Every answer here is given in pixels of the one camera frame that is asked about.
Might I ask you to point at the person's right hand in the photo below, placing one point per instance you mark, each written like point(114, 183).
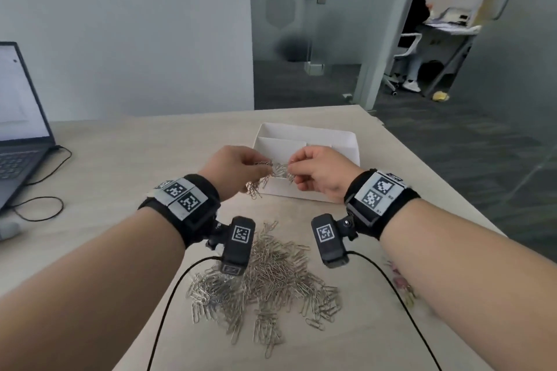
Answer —
point(326, 170)

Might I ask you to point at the person's left hand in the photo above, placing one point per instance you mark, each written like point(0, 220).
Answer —
point(237, 168)

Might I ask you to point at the small silver paper clip bunch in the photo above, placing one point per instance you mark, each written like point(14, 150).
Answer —
point(278, 170)

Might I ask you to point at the white compartment organizer tray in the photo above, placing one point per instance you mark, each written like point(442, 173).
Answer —
point(304, 133)

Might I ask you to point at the pile of silver paper clips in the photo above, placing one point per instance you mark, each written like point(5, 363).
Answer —
point(270, 283)

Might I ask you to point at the pile of coloured binder clips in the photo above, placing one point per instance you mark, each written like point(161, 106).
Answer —
point(400, 281)

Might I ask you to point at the person's right forearm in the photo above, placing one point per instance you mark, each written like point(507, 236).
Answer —
point(470, 288)

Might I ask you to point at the person's left forearm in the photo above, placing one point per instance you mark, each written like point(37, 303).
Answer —
point(87, 297)

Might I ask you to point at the black right wristband with markers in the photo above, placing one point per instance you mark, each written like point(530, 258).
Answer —
point(378, 197)

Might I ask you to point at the black wristband with markers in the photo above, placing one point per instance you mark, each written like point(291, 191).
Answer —
point(185, 203)
point(378, 197)

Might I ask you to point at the black left wristband with markers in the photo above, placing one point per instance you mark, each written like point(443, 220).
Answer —
point(185, 203)

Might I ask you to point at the metal door floor fitting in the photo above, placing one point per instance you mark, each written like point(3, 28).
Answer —
point(314, 68)

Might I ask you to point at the yellow object on floor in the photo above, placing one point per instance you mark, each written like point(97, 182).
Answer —
point(440, 97)

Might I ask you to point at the white office chair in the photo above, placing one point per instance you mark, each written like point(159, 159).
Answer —
point(411, 40)

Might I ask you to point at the hexagonal glass sticker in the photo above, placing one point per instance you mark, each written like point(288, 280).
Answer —
point(280, 9)

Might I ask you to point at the white office desk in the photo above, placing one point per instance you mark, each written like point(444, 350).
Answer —
point(452, 29)

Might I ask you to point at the dark grey laptop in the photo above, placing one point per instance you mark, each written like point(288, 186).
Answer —
point(17, 101)

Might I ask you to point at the white handheld controller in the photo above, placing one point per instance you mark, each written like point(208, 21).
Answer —
point(8, 230)

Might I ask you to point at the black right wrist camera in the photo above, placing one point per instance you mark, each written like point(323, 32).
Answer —
point(330, 240)

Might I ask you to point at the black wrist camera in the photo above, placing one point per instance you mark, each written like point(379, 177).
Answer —
point(237, 244)
point(330, 240)

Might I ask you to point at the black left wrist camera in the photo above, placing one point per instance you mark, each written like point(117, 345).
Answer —
point(237, 244)

